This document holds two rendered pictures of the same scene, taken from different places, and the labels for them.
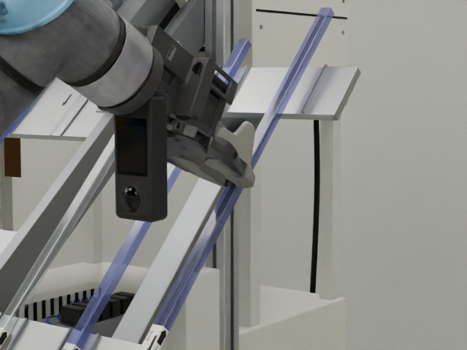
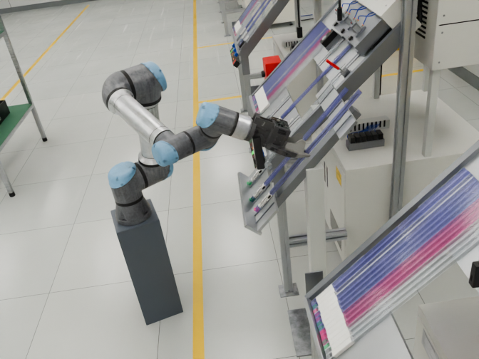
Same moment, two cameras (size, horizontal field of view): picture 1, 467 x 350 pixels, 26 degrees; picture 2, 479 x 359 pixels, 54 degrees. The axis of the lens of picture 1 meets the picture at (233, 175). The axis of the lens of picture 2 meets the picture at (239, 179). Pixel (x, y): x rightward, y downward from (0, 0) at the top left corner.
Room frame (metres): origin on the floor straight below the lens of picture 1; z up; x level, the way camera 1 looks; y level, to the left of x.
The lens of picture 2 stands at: (0.09, -0.88, 1.68)
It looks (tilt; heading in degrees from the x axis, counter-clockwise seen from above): 32 degrees down; 53
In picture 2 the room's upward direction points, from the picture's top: 8 degrees counter-clockwise
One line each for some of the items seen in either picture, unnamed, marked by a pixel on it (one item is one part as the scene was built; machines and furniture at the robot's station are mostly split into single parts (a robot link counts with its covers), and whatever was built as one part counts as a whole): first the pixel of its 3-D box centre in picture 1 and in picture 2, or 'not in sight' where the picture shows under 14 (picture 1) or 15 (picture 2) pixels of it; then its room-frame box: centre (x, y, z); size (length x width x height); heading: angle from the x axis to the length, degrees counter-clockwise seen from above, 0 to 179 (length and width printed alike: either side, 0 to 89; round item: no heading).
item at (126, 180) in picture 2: not in sight; (125, 181); (0.74, 0.71, 0.72); 0.13 x 0.12 x 0.14; 177
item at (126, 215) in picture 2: not in sight; (131, 205); (0.73, 0.71, 0.60); 0.15 x 0.15 x 0.10
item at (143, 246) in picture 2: not in sight; (148, 263); (0.73, 0.71, 0.27); 0.18 x 0.18 x 0.55; 70
